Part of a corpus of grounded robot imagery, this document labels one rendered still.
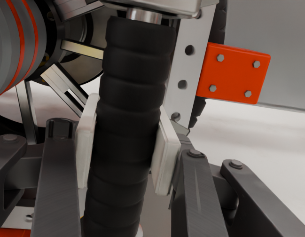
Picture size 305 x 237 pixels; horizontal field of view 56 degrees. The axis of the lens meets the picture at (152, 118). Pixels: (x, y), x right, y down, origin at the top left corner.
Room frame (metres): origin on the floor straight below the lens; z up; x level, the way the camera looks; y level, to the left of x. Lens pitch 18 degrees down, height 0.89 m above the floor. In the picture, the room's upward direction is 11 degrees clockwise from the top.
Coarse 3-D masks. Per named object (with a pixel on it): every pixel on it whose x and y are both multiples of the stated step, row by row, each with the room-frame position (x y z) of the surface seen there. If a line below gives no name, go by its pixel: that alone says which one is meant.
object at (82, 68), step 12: (96, 12) 0.76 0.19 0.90; (108, 12) 0.76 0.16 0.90; (72, 24) 0.71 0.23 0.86; (84, 24) 0.73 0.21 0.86; (96, 24) 0.76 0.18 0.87; (72, 36) 0.71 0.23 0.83; (84, 36) 0.75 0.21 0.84; (96, 36) 0.76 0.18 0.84; (72, 60) 0.75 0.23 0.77; (84, 60) 0.75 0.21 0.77; (96, 60) 0.76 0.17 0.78; (72, 72) 0.75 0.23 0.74; (84, 72) 0.76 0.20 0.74; (96, 72) 0.76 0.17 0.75
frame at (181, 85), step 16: (208, 0) 0.37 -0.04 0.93; (208, 16) 0.37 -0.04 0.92; (176, 32) 0.37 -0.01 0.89; (192, 32) 0.37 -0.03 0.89; (208, 32) 0.37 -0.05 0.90; (176, 48) 0.37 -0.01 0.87; (192, 48) 0.39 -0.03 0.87; (176, 64) 0.37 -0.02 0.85; (192, 64) 0.37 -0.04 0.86; (176, 80) 0.37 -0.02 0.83; (192, 80) 0.37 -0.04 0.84; (176, 96) 0.37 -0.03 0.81; (192, 96) 0.37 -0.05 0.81; (176, 112) 0.41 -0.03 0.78; (176, 128) 0.37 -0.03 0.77; (32, 192) 0.38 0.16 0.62; (80, 192) 0.35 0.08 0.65; (16, 208) 0.34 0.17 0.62; (32, 208) 0.34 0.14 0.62; (80, 208) 0.35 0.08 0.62; (16, 224) 0.34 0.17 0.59
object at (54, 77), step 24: (48, 0) 0.44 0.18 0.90; (72, 0) 0.45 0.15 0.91; (96, 0) 0.45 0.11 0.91; (48, 24) 0.48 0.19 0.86; (168, 24) 0.45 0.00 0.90; (48, 48) 0.48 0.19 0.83; (72, 48) 0.45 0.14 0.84; (96, 48) 0.45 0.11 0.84; (48, 72) 0.44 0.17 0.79; (24, 96) 0.43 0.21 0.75; (72, 96) 0.46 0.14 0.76; (0, 120) 0.60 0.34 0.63; (24, 120) 0.44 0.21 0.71
